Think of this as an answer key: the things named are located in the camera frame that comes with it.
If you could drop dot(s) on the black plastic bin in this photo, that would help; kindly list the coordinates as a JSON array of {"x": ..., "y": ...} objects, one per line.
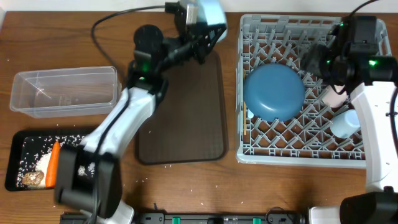
[{"x": 16, "y": 150}]

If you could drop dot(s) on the light blue cup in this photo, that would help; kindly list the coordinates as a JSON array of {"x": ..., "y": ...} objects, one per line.
[{"x": 345, "y": 124}]

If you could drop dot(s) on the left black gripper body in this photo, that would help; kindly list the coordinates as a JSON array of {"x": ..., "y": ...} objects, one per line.
[{"x": 203, "y": 40}]

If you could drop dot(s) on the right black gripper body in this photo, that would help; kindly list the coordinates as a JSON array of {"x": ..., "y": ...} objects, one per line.
[{"x": 321, "y": 63}]

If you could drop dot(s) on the wooden chopstick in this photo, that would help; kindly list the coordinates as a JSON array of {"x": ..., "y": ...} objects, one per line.
[{"x": 244, "y": 118}]

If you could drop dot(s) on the grey dishwasher rack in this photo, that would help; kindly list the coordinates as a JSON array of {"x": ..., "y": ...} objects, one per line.
[{"x": 306, "y": 139}]

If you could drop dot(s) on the light blue plastic spoon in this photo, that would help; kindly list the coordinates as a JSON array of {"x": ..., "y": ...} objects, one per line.
[{"x": 250, "y": 114}]

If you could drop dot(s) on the spilled white rice pile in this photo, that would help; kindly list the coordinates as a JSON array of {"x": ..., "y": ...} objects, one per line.
[{"x": 36, "y": 152}]

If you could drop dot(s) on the dark brown serving tray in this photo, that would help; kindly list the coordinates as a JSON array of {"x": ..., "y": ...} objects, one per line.
[{"x": 190, "y": 123}]

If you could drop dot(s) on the clear plastic bin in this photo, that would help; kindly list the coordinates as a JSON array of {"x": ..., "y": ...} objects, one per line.
[{"x": 65, "y": 92}]

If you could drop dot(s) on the dark blue plate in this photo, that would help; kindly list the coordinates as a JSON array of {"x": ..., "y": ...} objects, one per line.
[{"x": 273, "y": 91}]

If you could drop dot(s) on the brown food scrap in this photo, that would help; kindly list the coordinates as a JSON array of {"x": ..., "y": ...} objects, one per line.
[{"x": 33, "y": 178}]

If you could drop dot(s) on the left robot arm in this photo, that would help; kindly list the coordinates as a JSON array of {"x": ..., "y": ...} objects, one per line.
[{"x": 89, "y": 174}]

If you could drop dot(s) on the light blue rice bowl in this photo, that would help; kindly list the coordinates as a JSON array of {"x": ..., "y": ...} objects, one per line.
[{"x": 211, "y": 12}]

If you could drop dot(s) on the orange carrot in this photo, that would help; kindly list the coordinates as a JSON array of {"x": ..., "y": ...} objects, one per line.
[{"x": 52, "y": 167}]

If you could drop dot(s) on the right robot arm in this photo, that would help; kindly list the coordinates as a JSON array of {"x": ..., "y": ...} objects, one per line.
[{"x": 354, "y": 61}]

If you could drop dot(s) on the pink cup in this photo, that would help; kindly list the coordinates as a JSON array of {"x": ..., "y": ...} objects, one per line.
[{"x": 330, "y": 98}]

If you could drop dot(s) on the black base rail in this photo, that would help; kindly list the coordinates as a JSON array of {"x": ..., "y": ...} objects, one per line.
[{"x": 275, "y": 218}]

